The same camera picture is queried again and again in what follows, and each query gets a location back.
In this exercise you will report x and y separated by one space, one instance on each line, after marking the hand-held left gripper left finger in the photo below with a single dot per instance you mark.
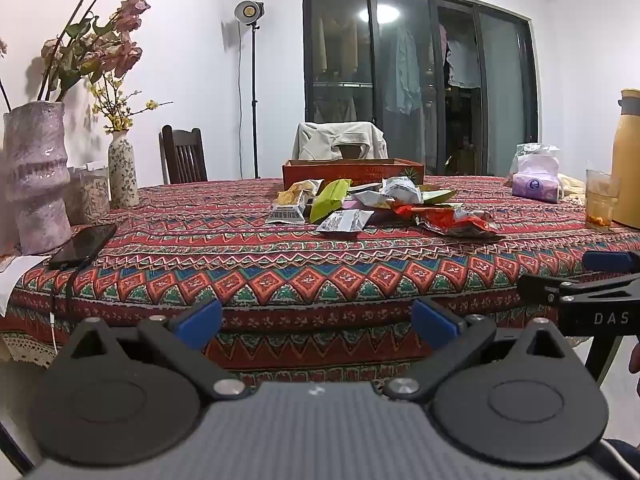
200 321

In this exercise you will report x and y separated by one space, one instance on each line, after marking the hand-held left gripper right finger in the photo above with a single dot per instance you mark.
434 322

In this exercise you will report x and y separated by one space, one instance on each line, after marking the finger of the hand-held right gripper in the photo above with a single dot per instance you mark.
540 287
607 261

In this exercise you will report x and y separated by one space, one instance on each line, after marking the pile of snack packets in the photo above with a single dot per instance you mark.
345 220

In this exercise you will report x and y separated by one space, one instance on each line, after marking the red cardboard box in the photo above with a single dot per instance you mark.
360 170

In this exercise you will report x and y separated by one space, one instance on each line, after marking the person's right hand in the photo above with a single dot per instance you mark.
635 360

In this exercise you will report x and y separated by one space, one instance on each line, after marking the glass of tea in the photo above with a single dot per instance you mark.
600 200

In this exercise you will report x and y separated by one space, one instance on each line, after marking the cream cloth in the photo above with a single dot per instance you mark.
572 187

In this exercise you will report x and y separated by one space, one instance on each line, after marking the purple tissue pack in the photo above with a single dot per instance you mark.
535 187

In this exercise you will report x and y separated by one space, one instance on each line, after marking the yellow thermos jug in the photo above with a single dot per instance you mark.
630 160

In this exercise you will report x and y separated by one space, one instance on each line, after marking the clear plastic bag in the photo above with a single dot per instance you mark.
537 160

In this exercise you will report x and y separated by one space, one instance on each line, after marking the black smartphone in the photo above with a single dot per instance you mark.
82 246

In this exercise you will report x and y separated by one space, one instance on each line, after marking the small patterned vase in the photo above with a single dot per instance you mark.
123 175

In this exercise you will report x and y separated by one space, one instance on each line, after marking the dark wooden chair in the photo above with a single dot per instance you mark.
352 152
182 155

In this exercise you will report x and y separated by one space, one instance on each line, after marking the clear jar with white lid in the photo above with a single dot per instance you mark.
90 195

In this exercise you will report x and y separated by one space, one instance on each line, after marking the white lace cloth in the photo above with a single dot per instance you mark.
25 347

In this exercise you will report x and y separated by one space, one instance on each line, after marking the white paper sheet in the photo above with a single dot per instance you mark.
12 280

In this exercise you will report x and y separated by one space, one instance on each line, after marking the chair with beige jacket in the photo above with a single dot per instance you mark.
320 140

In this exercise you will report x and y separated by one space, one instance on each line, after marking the yellow flower sprigs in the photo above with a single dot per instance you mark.
117 120

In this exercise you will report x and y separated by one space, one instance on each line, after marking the large pink ceramic vase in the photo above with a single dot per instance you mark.
37 175

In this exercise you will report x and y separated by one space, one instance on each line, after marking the hanging light blue shirt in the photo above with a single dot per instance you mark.
402 70

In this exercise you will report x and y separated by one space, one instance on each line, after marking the dried pink flowers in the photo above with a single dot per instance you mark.
122 57

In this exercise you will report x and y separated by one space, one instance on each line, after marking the sliding glass door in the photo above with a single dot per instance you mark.
345 60

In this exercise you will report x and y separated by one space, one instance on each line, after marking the studio light on stand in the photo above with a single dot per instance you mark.
248 10

